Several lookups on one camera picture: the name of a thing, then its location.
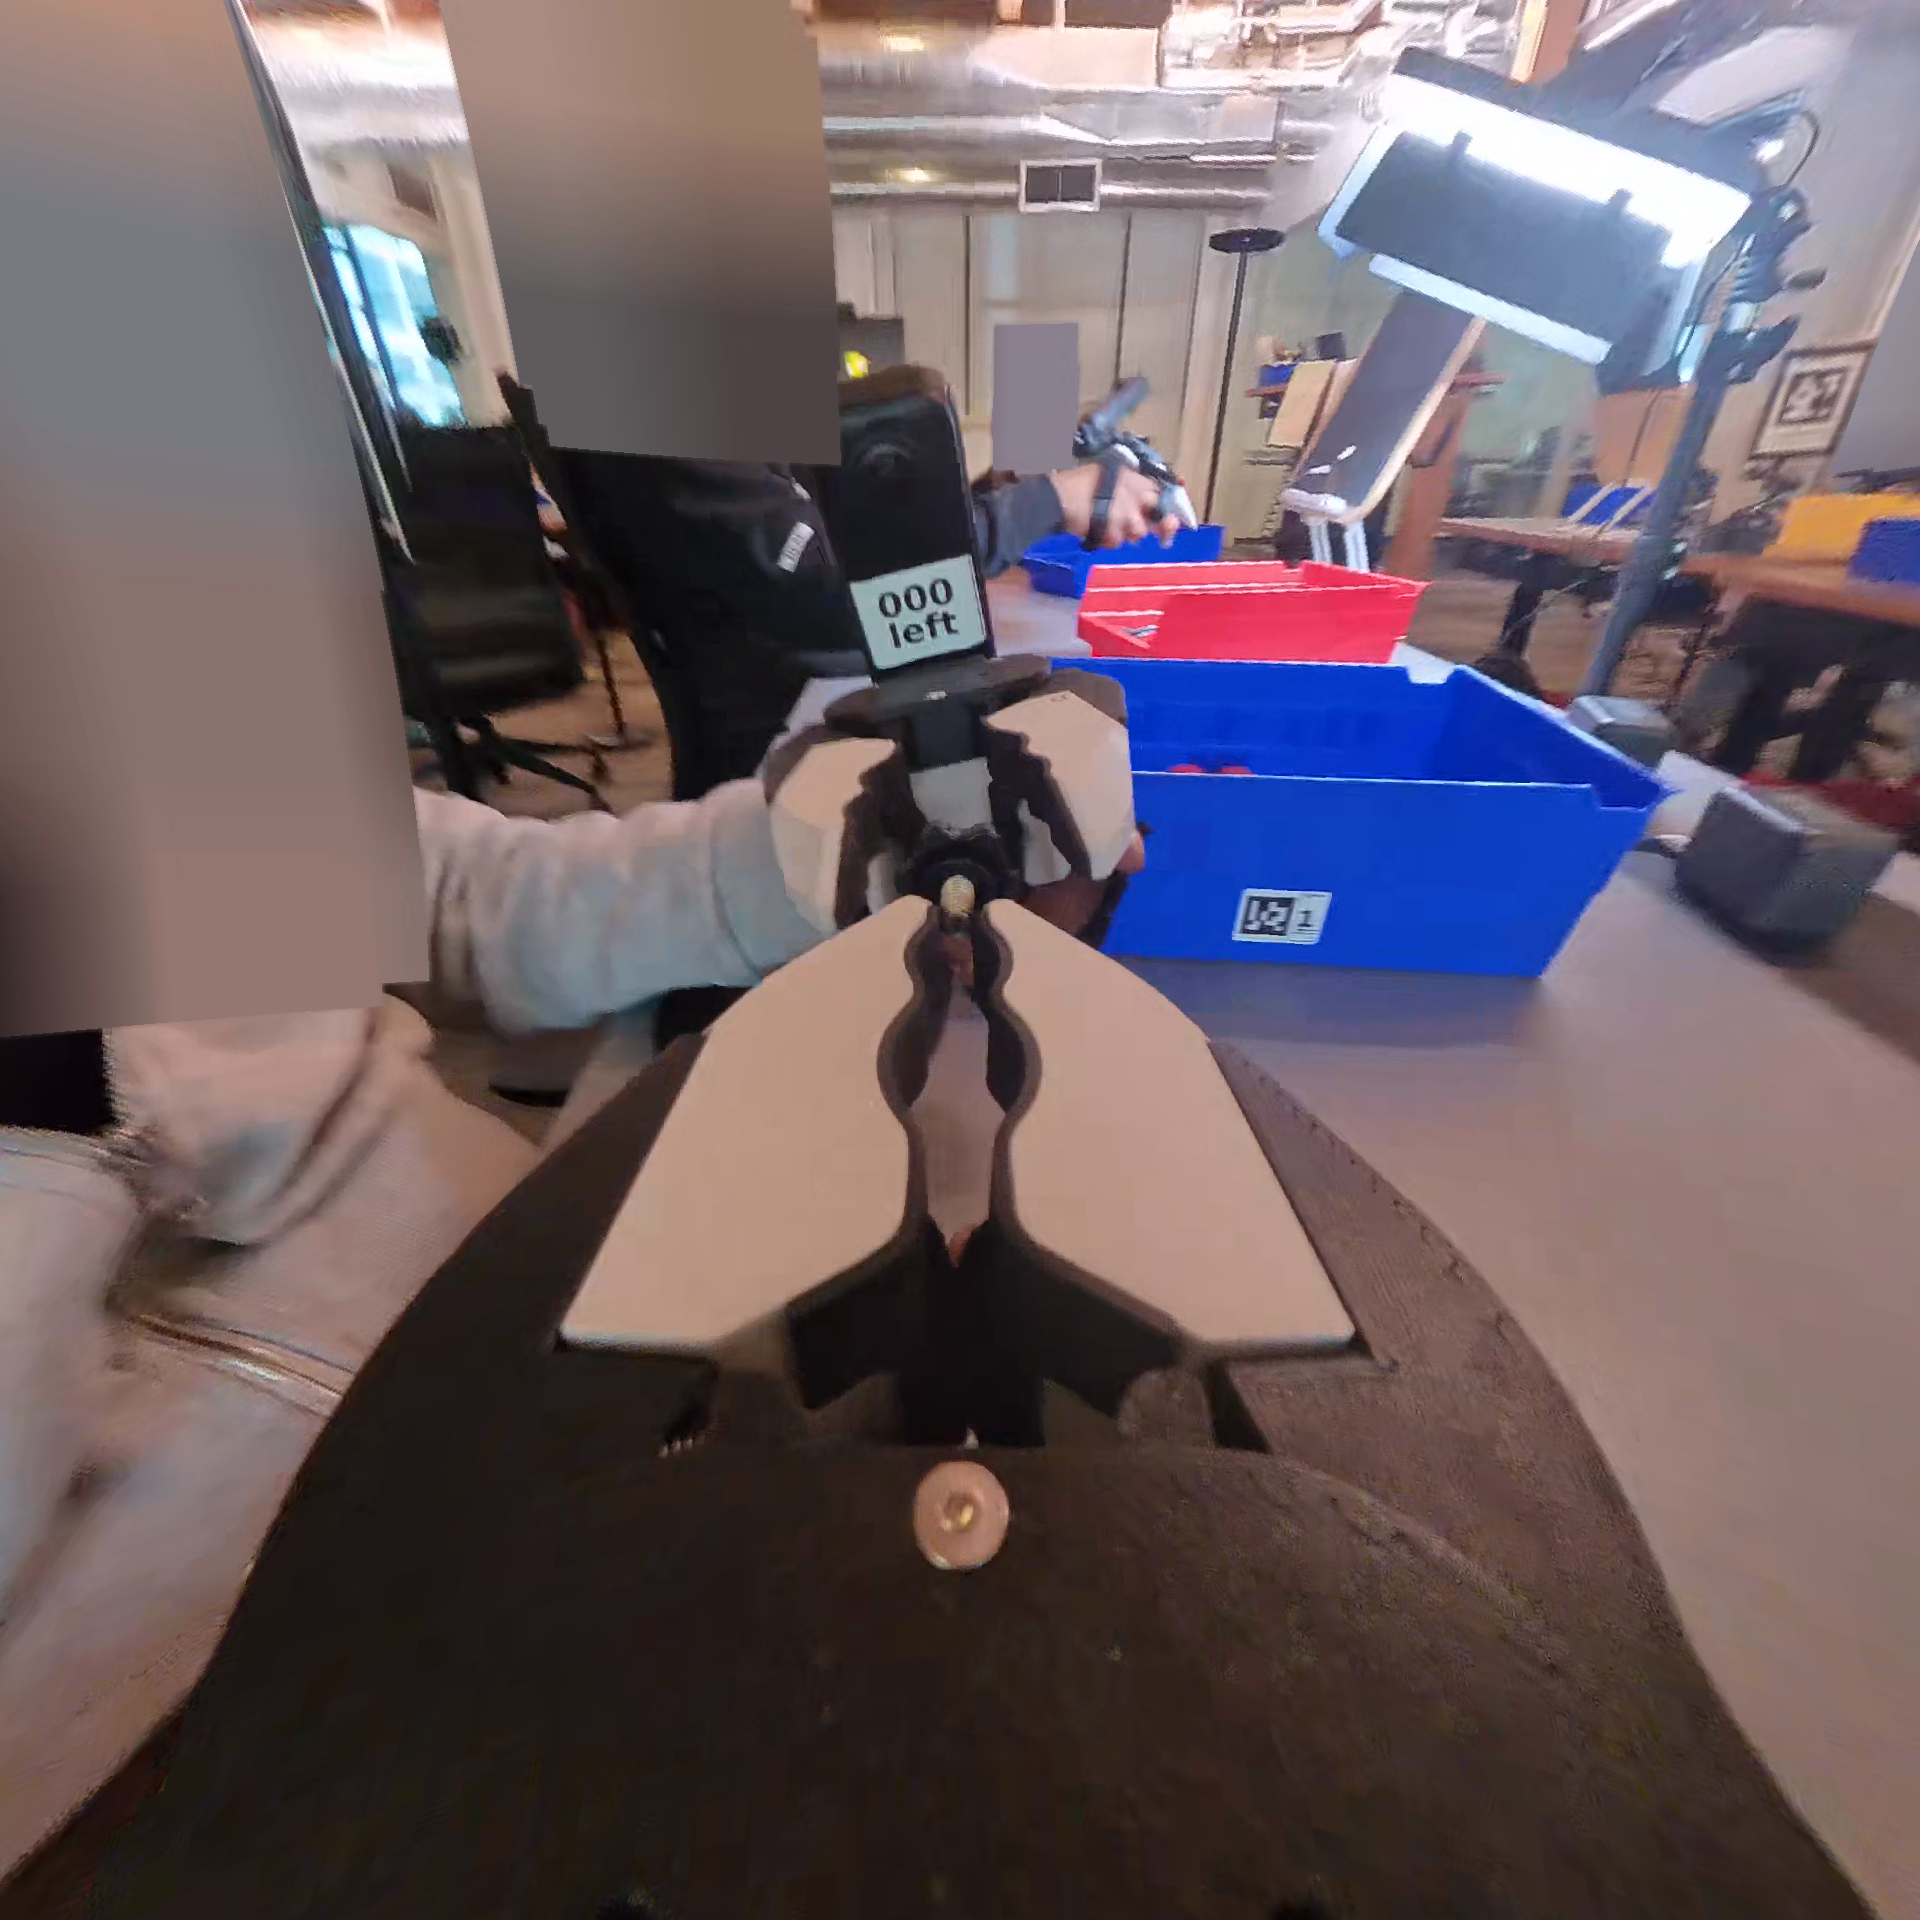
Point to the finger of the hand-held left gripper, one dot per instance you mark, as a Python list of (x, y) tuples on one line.
[(811, 812), (1079, 778)]

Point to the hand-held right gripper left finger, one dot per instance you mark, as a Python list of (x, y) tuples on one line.
[(766, 1183)]

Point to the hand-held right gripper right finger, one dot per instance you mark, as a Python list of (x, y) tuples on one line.
[(1155, 1183)]

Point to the person's left forearm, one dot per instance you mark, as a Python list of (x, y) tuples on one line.
[(600, 900)]

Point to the grey desk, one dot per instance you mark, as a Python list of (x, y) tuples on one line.
[(1500, 1199)]

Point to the long wooden desk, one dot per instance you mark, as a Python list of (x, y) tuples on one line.
[(1784, 575)]

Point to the person's left hand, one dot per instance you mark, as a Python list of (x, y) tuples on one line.
[(1088, 900)]

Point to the red plastic bin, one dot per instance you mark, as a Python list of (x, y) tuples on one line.
[(1245, 615)]

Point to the blue plastic bin with tag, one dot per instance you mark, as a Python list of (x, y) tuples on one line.
[(1352, 870)]

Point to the black tripod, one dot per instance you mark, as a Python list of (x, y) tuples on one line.
[(511, 750)]

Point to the black office chair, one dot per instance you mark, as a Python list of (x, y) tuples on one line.
[(478, 570)]

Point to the black floor lamp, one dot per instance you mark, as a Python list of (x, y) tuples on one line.
[(1245, 243)]

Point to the tilted backdrop board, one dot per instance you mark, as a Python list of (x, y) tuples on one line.
[(1397, 406)]

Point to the grey power adapter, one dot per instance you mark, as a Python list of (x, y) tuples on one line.
[(1779, 870), (1621, 728)]

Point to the black light stand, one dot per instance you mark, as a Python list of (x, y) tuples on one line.
[(1674, 495)]

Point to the studio light panel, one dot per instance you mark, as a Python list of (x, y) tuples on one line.
[(1516, 226)]

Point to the yellow plastic bin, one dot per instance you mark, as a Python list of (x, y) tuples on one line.
[(1830, 525)]

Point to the fiducial tag sign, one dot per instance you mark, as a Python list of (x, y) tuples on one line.
[(1817, 397)]

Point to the wall vent grille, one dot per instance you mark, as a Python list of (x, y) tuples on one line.
[(1060, 184)]

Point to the silver ceiling duct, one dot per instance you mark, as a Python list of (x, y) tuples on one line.
[(1052, 90)]

